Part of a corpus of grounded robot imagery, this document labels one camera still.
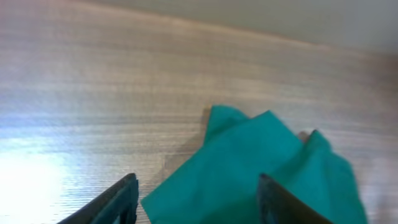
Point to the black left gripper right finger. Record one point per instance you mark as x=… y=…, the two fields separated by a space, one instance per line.
x=278 y=206

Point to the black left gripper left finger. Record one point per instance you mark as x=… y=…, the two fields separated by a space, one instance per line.
x=116 y=205

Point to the green cloth garment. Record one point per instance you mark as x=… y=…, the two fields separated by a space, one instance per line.
x=218 y=184

